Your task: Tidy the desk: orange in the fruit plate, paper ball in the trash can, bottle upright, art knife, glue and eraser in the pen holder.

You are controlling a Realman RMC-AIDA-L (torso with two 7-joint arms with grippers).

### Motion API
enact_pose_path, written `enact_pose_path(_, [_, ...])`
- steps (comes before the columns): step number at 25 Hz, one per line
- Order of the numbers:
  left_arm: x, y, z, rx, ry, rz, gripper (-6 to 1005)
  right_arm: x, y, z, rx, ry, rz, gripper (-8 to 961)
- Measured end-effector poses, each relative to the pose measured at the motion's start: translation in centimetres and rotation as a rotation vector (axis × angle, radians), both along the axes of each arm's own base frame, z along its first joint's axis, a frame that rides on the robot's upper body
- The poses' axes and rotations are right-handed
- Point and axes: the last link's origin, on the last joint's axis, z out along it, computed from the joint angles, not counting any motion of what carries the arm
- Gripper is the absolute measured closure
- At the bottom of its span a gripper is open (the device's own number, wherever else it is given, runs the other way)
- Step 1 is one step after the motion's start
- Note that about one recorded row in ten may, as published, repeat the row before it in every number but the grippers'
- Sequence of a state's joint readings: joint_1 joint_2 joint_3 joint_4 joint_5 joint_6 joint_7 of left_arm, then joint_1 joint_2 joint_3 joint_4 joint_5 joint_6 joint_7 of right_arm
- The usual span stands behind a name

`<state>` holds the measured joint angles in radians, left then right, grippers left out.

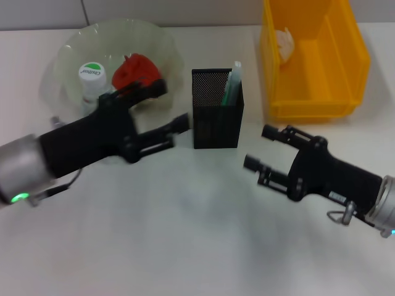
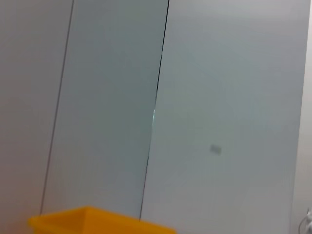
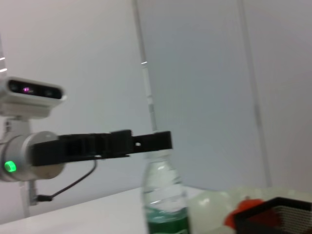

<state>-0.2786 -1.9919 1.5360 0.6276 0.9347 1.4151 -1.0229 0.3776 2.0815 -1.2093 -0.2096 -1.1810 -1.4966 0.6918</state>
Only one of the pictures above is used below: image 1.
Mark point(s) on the grey pen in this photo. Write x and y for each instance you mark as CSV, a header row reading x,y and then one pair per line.
x,y
237,80

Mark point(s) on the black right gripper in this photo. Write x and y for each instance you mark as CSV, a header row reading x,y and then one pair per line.
x,y
330,175

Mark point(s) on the black mesh pen holder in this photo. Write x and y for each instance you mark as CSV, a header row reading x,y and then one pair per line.
x,y
216,129

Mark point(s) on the pale green glass fruit plate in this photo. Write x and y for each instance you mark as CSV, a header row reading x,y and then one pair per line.
x,y
92,40

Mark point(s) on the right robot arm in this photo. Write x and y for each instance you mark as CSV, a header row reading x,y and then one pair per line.
x,y
384,203

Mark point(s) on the clear green-label water bottle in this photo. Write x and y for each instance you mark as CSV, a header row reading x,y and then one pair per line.
x,y
91,80

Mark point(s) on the white paper ball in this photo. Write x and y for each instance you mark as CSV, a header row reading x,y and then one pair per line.
x,y
284,43

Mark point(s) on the yellow plastic bin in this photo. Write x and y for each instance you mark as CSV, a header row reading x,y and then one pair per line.
x,y
324,77

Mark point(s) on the red-orange fruit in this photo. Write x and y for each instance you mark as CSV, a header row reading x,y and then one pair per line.
x,y
135,71

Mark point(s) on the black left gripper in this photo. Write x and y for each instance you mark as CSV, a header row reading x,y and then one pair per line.
x,y
92,138

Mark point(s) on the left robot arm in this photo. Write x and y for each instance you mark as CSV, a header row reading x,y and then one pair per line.
x,y
21,166

